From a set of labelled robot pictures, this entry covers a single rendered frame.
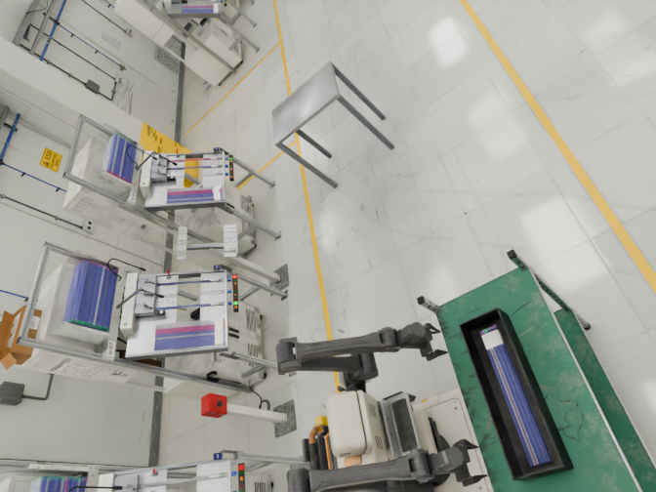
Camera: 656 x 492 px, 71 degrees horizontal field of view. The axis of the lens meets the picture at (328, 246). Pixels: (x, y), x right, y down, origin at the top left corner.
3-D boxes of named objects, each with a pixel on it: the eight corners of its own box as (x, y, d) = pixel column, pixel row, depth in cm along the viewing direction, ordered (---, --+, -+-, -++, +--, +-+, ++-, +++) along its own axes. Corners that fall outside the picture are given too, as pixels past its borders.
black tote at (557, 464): (470, 331, 192) (458, 324, 184) (509, 314, 184) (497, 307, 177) (524, 480, 158) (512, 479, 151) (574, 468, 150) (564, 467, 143)
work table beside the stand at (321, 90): (394, 147, 405) (338, 94, 352) (334, 188, 438) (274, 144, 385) (385, 115, 431) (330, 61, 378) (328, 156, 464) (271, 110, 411)
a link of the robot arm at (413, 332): (379, 330, 172) (384, 352, 167) (393, 315, 164) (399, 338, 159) (405, 332, 177) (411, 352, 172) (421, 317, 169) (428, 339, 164)
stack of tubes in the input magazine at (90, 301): (118, 269, 350) (83, 257, 332) (108, 330, 320) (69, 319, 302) (109, 277, 356) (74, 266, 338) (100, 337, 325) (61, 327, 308)
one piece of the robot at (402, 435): (409, 471, 193) (380, 468, 179) (393, 405, 209) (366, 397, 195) (441, 460, 186) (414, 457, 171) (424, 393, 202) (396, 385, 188)
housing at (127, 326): (142, 281, 369) (138, 271, 358) (136, 337, 340) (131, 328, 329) (131, 282, 368) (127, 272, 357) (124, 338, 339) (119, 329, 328)
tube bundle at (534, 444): (482, 333, 187) (479, 331, 185) (499, 326, 184) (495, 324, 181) (533, 467, 157) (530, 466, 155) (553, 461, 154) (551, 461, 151)
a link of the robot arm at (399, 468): (290, 467, 145) (293, 507, 138) (289, 463, 140) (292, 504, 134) (421, 448, 150) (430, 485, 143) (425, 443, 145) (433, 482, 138)
